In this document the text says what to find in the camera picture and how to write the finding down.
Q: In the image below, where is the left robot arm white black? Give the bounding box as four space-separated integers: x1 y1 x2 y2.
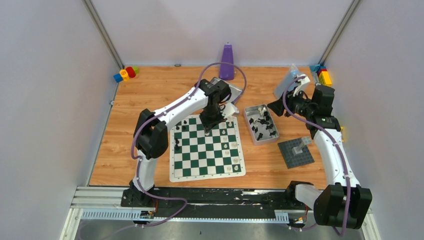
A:
129 79 232 207

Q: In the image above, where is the purple cone bottle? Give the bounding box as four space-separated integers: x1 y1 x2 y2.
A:
219 43 235 81

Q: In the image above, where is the green white chess mat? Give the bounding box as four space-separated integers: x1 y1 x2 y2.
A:
169 114 246 183

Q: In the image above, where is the grey lego post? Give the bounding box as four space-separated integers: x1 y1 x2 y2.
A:
292 136 312 155

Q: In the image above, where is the black pawn on board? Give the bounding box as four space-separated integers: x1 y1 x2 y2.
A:
174 138 181 151

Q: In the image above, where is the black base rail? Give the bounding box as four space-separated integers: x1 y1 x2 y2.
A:
120 187 311 219

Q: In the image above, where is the colourful block stack left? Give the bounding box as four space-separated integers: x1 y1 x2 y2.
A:
113 66 140 83

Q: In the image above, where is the grey lego baseplate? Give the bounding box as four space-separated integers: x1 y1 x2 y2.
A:
277 136 315 169

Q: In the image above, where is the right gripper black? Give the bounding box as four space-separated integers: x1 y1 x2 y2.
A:
267 86 315 118

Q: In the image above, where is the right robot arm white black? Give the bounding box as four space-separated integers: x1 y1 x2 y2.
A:
267 85 373 229

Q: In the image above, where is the metal tin lid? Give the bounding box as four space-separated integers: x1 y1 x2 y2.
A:
211 77 243 104

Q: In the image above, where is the metal tin box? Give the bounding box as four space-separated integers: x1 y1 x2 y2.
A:
243 104 280 146

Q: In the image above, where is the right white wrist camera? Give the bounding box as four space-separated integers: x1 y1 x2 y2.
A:
292 74 311 97

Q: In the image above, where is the colourful block stack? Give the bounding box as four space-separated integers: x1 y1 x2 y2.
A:
113 66 140 83
309 64 333 87

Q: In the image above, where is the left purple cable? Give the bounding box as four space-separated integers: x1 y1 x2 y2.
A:
130 62 248 228

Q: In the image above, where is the colourful block stack right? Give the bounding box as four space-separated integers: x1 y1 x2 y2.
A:
309 64 333 87

